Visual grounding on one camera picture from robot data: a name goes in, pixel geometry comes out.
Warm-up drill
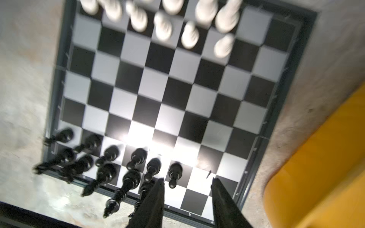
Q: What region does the black chess pieces group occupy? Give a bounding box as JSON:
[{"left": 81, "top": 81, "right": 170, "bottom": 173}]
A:
[{"left": 33, "top": 127, "right": 183, "bottom": 219}]

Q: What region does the white chess pieces group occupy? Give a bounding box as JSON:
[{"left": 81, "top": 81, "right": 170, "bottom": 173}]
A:
[{"left": 80, "top": 1, "right": 242, "bottom": 59}]

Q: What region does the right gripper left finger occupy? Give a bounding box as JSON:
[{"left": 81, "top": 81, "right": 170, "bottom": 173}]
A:
[{"left": 126, "top": 178, "right": 165, "bottom": 228}]

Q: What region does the black white chessboard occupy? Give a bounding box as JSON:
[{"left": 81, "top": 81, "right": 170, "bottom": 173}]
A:
[{"left": 42, "top": 1, "right": 317, "bottom": 228}]

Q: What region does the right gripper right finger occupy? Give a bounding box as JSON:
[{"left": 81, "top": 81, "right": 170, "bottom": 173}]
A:
[{"left": 211, "top": 178, "right": 253, "bottom": 228}]

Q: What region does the yellow plastic tray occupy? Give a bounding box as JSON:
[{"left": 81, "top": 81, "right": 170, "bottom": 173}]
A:
[{"left": 263, "top": 86, "right": 365, "bottom": 228}]

